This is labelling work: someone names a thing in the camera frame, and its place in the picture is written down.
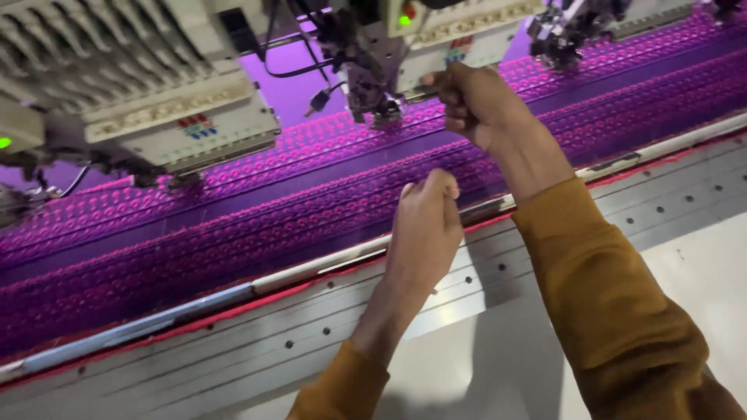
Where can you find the purple embroidered fabric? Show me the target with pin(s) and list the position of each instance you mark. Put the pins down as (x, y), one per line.
(327, 192)

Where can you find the person's right hand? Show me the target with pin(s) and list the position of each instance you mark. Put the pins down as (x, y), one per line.
(484, 111)

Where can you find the person's left hand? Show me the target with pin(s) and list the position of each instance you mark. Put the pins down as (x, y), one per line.
(423, 233)

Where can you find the white embroidery machine head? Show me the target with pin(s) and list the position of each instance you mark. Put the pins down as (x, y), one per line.
(613, 29)
(134, 87)
(408, 52)

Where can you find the metal fabric frame rail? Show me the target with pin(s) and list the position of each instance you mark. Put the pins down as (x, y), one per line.
(327, 268)

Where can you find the person's right fingers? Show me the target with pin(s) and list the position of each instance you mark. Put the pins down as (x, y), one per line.
(452, 99)

